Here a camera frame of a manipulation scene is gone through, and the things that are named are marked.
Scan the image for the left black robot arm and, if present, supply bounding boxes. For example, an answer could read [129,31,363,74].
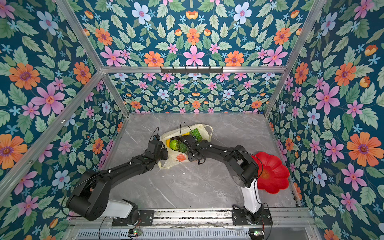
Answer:
[66,135,168,224]

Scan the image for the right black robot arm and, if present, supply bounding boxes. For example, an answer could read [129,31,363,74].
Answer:
[181,136,264,225]

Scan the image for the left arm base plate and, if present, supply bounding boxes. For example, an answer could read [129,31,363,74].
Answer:
[112,210,155,227]

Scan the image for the red flower-shaped plate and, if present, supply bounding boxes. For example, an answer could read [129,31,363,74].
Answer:
[252,152,290,195]

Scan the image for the black hook rail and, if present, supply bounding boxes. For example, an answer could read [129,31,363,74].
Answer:
[160,67,224,74]

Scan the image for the aluminium mounting rail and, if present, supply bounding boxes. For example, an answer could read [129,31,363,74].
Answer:
[66,208,319,239]

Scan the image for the green fake grapes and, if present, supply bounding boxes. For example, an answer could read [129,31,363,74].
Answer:
[191,129,203,142]

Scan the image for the white vent grille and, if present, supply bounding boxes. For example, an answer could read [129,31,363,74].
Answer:
[76,229,251,240]

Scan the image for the yellow plastic fruit-print bag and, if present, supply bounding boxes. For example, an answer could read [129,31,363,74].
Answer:
[158,124,213,170]

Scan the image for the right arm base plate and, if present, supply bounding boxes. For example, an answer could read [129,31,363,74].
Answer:
[232,205,273,226]

